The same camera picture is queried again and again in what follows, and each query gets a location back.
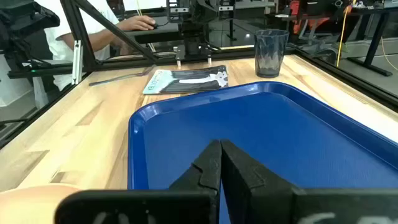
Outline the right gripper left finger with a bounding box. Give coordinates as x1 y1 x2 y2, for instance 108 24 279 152
55 139 222 224

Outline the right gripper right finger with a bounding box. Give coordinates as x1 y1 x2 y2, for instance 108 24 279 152
221 139 398 224

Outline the metal fork wooden handle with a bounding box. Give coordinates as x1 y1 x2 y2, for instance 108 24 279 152
88 64 157 87

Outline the blue plastic tray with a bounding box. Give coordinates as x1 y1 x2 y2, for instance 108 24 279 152
127 81 398 224

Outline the dark translucent plastic cup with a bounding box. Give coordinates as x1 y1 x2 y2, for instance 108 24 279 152
253 29 290 78

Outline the dark desk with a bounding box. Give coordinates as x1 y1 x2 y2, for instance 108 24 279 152
124 21 185 45

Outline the person's hand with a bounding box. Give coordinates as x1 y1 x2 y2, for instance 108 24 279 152
116 15 156 32

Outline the orange chair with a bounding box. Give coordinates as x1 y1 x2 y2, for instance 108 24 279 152
289 0 331 35

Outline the black desk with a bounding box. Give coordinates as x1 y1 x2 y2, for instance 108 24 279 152
346 6 398 77

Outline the person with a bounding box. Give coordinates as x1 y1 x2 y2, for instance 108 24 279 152
34 0 131 91

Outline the black office chair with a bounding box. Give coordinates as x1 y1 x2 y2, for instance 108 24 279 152
0 0 60 68

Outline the black diagonal frame strut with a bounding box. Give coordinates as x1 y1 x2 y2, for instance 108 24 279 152
73 0 159 63

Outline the white metal bracket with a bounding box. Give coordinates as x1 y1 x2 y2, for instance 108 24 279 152
72 39 84 85

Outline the yellow cable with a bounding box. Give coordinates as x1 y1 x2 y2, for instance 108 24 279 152
336 4 354 68

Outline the black frame post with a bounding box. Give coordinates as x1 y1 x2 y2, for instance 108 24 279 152
60 0 103 73

